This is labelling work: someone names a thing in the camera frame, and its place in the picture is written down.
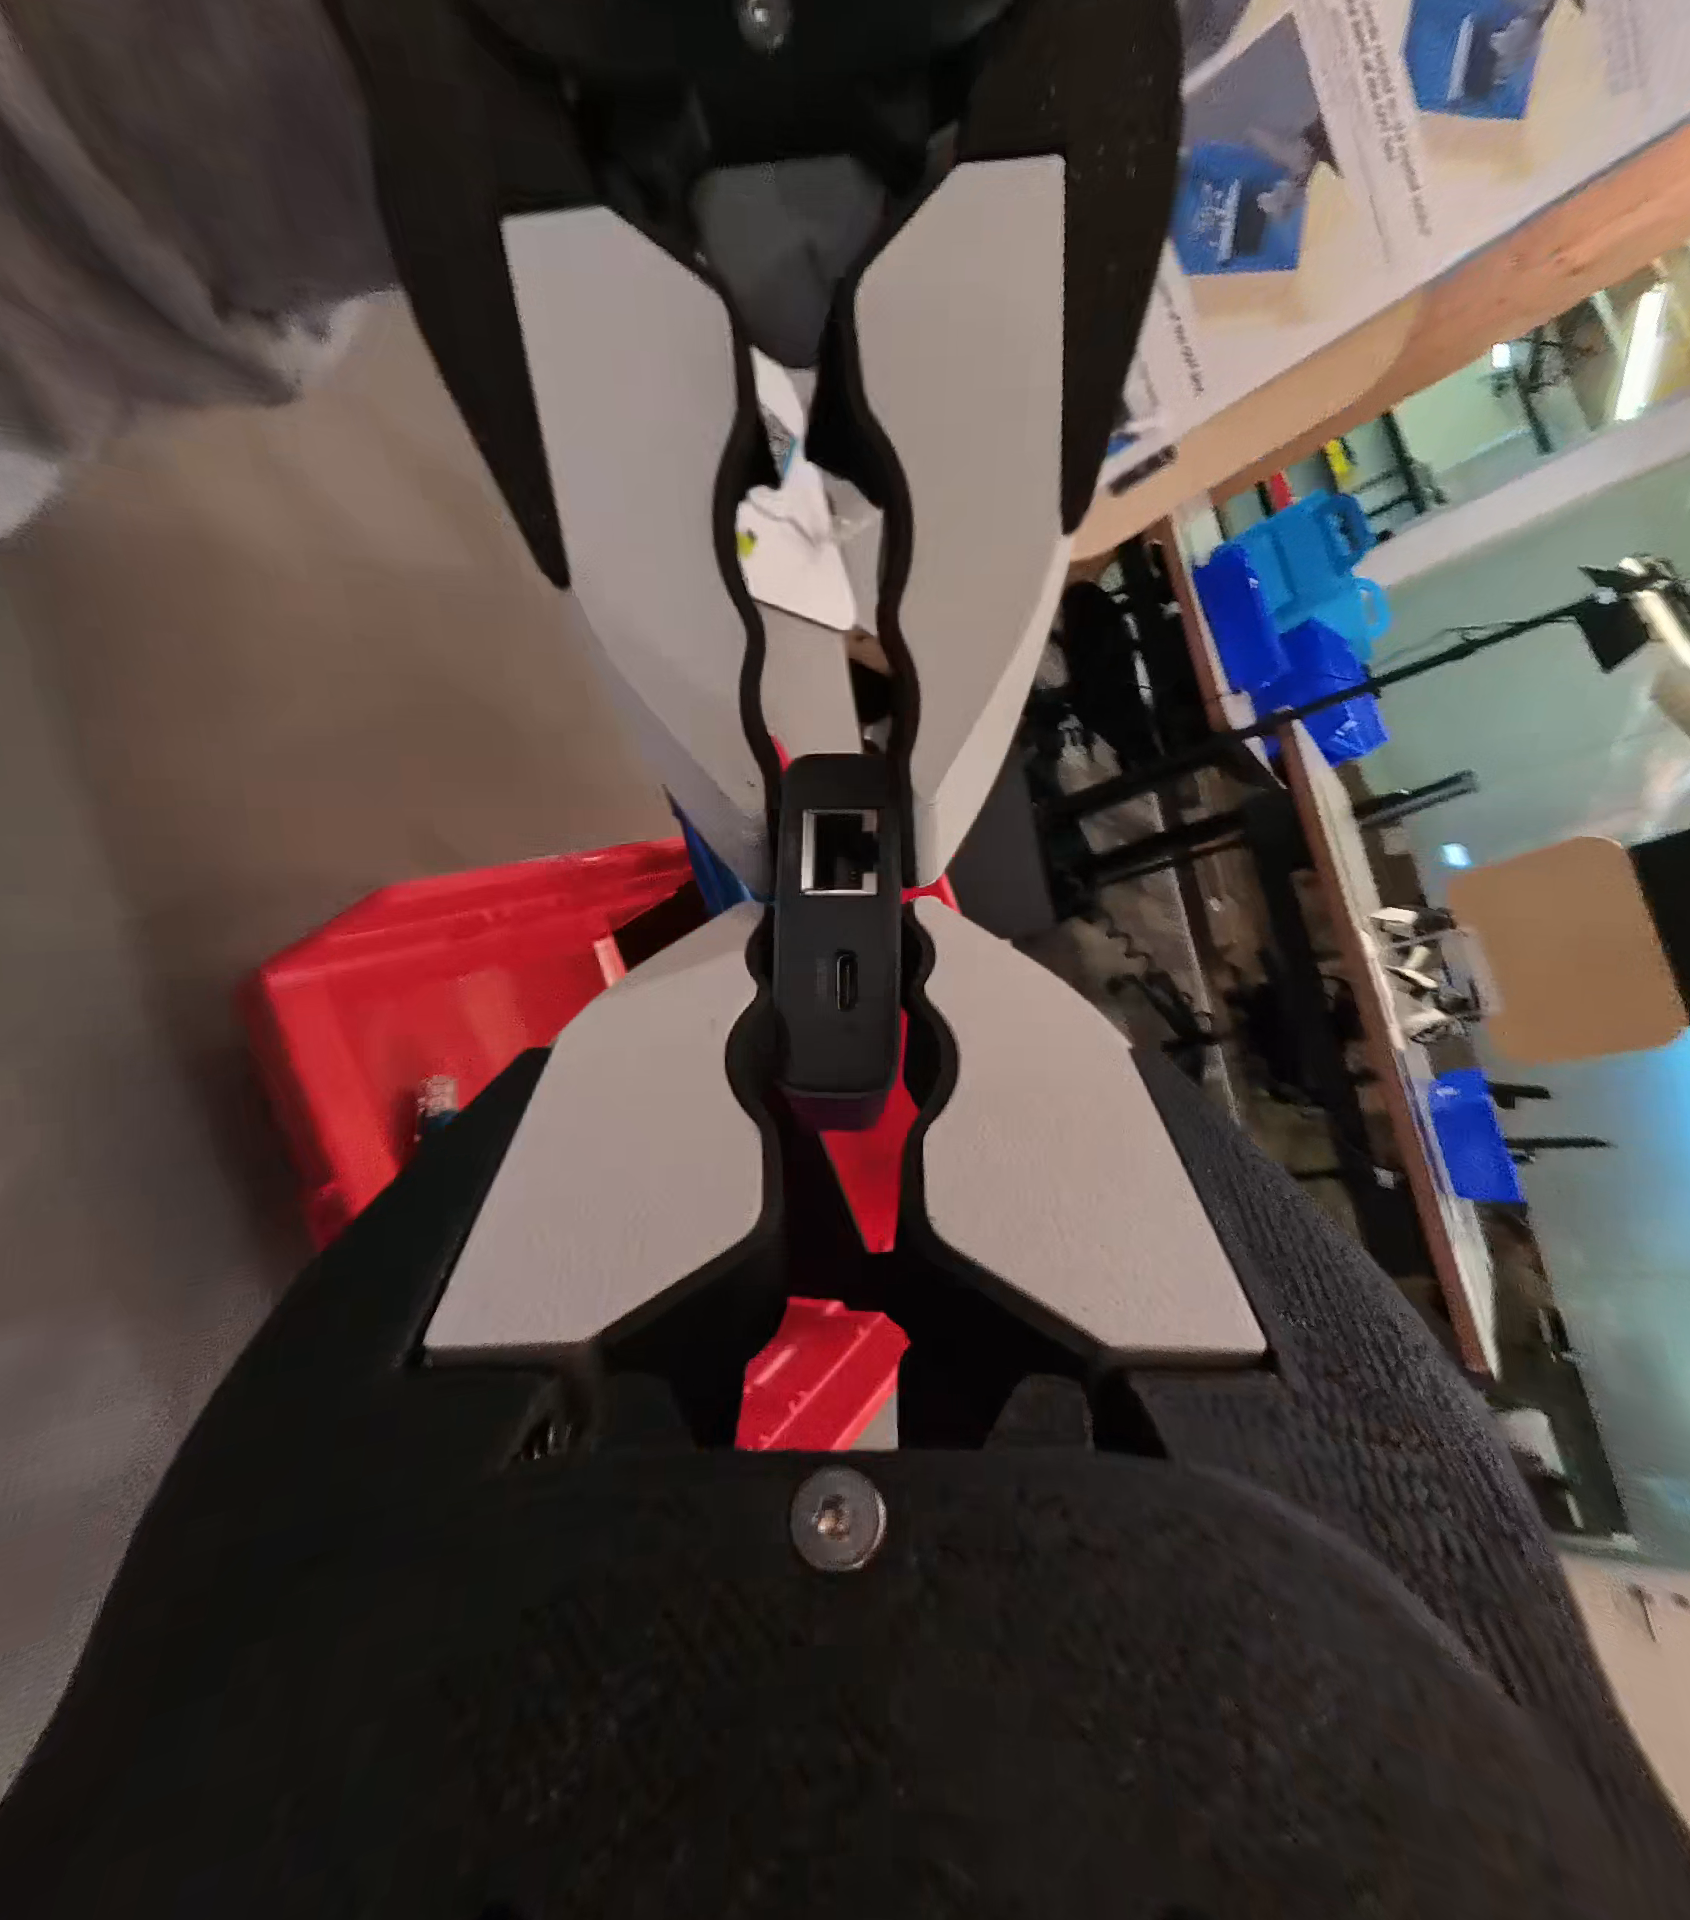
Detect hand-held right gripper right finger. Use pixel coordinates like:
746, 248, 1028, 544
903, 900, 1271, 1370

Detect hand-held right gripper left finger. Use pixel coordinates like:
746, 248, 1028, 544
423, 900, 789, 1370

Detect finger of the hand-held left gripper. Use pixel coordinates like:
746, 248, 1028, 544
803, 151, 1077, 889
500, 206, 791, 890

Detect black ethernet adapter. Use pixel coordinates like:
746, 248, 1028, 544
771, 754, 910, 1135

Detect red plastic bin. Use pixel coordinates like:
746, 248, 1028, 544
237, 841, 970, 1459

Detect light blue plastic bin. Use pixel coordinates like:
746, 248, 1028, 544
1262, 492, 1395, 663

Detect person's grey clothing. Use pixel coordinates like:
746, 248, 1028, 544
0, 0, 400, 555

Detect small blue plastic bin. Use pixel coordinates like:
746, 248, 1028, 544
1426, 1068, 1527, 1206

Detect small white devices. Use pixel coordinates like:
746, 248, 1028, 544
1366, 900, 1480, 1040

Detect long work table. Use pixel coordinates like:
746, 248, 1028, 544
1161, 516, 1583, 1518

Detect white poster with blue pictures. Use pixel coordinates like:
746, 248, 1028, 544
1103, 0, 1690, 461

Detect wooden panel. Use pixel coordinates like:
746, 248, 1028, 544
1070, 60, 1690, 570

